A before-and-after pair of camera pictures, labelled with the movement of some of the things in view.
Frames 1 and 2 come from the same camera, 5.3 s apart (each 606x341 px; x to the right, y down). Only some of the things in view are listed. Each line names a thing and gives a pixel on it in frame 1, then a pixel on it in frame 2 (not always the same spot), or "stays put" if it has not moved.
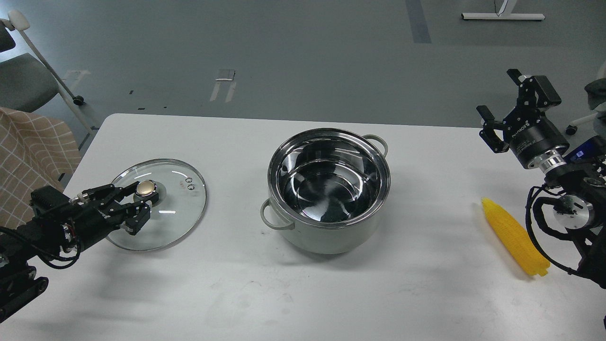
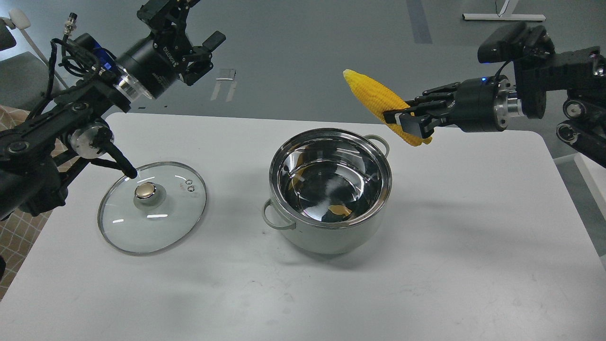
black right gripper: x=529 y=133 → x=481 y=105
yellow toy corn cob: x=516 y=239 → x=383 y=101
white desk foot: x=504 y=13 stays put
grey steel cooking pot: x=327 y=188 stays put
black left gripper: x=90 y=223 → x=148 y=68
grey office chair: x=27 y=84 stays put
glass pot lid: x=182 y=191 stays put
